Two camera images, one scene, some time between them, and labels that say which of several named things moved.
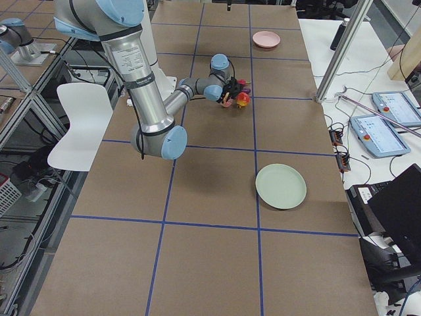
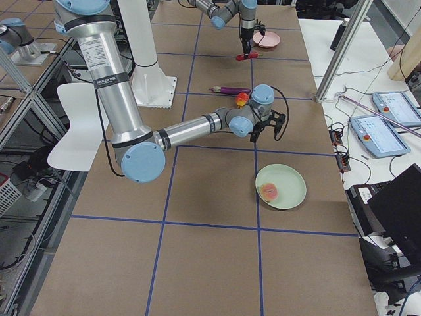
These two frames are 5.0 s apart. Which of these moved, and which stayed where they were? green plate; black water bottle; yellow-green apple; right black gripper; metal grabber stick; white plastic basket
Moved: right black gripper; yellow-green apple
Stayed: black water bottle; green plate; metal grabber stick; white plastic basket
